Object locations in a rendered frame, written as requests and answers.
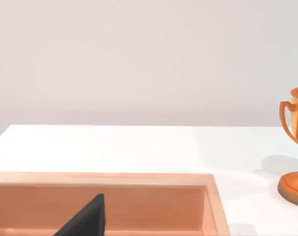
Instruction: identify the shallow salmon-coloured box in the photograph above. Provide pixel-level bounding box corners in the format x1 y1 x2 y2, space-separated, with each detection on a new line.
0 171 231 236

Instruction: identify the orange trophy cup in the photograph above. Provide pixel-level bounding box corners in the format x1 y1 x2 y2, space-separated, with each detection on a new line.
277 86 298 207

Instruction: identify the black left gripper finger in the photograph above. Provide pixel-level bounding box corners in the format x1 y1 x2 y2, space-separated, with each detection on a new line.
53 193 107 236

